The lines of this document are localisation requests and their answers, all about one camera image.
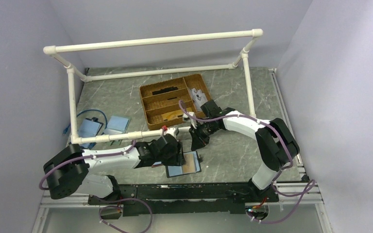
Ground blue cable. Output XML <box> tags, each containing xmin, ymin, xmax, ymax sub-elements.
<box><xmin>62</xmin><ymin>109</ymin><xmax>109</xmax><ymax>135</ymax></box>

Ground grey cards in tray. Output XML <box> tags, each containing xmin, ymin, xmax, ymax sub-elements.
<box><xmin>188</xmin><ymin>88</ymin><xmax>208</xmax><ymax>111</ymax></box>

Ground white PVC pipe frame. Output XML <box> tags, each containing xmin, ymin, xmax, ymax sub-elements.
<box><xmin>43</xmin><ymin>29</ymin><xmax>263</xmax><ymax>144</ymax></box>

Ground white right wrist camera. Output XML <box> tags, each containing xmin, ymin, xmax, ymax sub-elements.
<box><xmin>182</xmin><ymin>112</ymin><xmax>197</xmax><ymax>125</ymax></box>

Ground gold credit card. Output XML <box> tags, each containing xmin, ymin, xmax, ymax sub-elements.
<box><xmin>182</xmin><ymin>151</ymin><xmax>199</xmax><ymax>174</ymax></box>

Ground blue card left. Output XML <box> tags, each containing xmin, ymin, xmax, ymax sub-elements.
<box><xmin>78</xmin><ymin>117</ymin><xmax>104</xmax><ymax>138</ymax></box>

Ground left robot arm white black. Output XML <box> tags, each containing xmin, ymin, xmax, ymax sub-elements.
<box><xmin>39</xmin><ymin>134</ymin><xmax>185</xmax><ymax>204</ymax></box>

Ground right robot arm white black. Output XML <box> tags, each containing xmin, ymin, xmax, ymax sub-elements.
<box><xmin>184</xmin><ymin>100</ymin><xmax>300</xmax><ymax>201</ymax></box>

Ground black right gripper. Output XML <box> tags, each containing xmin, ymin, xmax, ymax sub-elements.
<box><xmin>189</xmin><ymin>118</ymin><xmax>220</xmax><ymax>151</ymax></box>

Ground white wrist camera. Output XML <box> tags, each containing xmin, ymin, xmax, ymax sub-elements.
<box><xmin>182</xmin><ymin>112</ymin><xmax>197</xmax><ymax>125</ymax></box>
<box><xmin>161</xmin><ymin>126</ymin><xmax>179</xmax><ymax>138</ymax></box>

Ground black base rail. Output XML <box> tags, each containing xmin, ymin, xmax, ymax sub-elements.
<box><xmin>88</xmin><ymin>182</ymin><xmax>279</xmax><ymax>216</ymax></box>

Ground black card in tray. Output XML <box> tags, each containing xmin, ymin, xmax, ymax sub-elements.
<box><xmin>152</xmin><ymin>86</ymin><xmax>179</xmax><ymax>96</ymax></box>

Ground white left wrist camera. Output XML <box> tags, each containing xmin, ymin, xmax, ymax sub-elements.
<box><xmin>161</xmin><ymin>126</ymin><xmax>179</xmax><ymax>138</ymax></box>

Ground gold card in tray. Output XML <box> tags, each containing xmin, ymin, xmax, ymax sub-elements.
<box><xmin>161</xmin><ymin>109</ymin><xmax>184</xmax><ymax>121</ymax></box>

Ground brown woven divided tray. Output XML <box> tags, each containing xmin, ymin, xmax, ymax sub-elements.
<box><xmin>139</xmin><ymin>74</ymin><xmax>211</xmax><ymax>130</ymax></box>

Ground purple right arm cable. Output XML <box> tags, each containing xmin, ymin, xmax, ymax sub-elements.
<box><xmin>178</xmin><ymin>100</ymin><xmax>318</xmax><ymax>225</ymax></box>

